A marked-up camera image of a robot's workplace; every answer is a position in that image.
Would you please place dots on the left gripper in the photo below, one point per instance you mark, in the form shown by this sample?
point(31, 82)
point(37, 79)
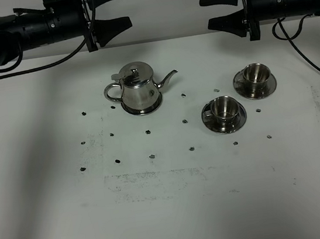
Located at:
point(71, 18)

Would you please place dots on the stainless steel teapot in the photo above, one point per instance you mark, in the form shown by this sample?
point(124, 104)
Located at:
point(134, 85)

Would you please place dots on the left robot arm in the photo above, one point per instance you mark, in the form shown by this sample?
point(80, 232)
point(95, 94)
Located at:
point(28, 29)

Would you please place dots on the teapot steel saucer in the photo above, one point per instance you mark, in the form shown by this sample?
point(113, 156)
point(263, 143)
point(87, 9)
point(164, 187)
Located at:
point(145, 111)

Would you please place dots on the far steel teacup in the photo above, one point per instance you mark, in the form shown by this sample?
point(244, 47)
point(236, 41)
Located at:
point(255, 76)

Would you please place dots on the steel teacup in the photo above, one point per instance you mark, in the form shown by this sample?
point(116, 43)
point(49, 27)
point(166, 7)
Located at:
point(255, 76)
point(223, 110)

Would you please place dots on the far steel saucer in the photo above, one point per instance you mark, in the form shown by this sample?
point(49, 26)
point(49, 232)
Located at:
point(251, 93)

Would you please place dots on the near steel teacup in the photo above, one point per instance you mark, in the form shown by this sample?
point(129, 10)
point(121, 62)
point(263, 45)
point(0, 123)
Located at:
point(223, 110)

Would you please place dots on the near steel saucer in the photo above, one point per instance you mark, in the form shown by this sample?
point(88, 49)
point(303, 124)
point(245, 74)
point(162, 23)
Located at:
point(230, 127)

